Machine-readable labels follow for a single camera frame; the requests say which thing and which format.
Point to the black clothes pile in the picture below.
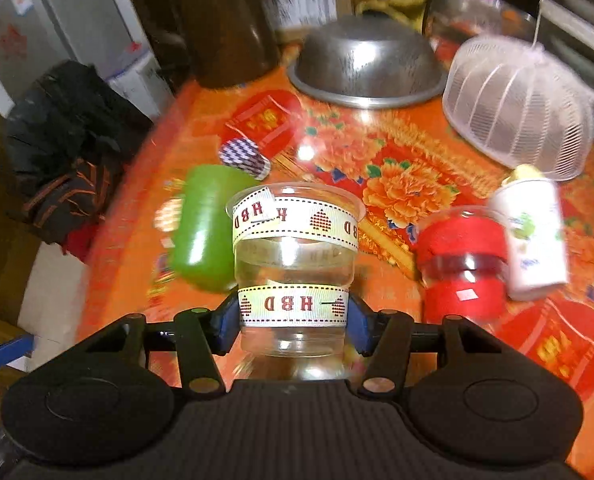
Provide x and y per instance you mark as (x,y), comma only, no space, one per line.
(70,139)

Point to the white paper cup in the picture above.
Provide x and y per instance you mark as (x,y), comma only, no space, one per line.
(528,204)

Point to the large steel bowl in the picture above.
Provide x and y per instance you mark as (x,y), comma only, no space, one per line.
(450,23)

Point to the clear cup with HBD ribbons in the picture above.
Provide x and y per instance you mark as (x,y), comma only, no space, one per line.
(294,246)

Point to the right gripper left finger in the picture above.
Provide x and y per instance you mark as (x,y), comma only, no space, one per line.
(201,334)

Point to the brown plastic pitcher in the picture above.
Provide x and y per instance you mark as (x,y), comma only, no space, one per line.
(221,43)

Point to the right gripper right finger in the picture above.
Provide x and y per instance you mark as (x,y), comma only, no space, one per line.
(385,337)

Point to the green plastic cup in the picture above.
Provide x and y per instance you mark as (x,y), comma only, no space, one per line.
(202,251)

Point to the steel colander bowl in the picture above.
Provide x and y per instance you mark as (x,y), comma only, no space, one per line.
(367,62)

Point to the grey small fridge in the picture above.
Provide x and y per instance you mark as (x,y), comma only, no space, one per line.
(36,35)

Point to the red banded clear cup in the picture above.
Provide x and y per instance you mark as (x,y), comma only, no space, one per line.
(462,258)

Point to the white mesh food cover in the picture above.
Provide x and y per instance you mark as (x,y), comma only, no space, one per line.
(519,105)

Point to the blue checked cupcake liner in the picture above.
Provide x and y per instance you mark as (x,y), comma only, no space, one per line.
(243,154)

